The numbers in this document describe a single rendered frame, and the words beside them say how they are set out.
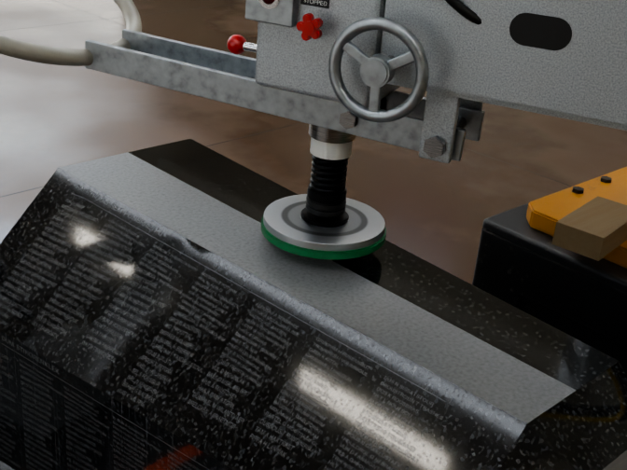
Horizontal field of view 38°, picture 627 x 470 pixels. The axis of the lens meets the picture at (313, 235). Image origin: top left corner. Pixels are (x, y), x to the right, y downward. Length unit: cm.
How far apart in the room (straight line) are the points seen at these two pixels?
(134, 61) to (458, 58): 58
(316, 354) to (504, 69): 50
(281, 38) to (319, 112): 14
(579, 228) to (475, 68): 60
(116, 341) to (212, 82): 47
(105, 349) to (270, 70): 56
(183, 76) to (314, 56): 28
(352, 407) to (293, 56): 53
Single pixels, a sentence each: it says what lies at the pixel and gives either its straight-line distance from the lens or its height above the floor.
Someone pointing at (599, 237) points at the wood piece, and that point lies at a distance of 182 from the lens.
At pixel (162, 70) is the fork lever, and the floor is 110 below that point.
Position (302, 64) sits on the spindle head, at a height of 117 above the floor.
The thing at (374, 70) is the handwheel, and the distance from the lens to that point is 130.
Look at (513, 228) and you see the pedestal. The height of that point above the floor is 74.
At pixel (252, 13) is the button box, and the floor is 124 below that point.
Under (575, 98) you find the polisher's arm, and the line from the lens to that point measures 131.
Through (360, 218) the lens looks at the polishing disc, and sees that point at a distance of 161.
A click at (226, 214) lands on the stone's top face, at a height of 82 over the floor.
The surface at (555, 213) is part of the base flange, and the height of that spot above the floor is 78.
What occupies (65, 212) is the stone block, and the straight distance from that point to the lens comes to 185.
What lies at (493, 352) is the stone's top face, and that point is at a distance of 138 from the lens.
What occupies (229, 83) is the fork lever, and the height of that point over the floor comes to 110.
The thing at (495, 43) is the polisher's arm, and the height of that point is 125.
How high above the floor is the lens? 153
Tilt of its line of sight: 25 degrees down
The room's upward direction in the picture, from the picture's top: 5 degrees clockwise
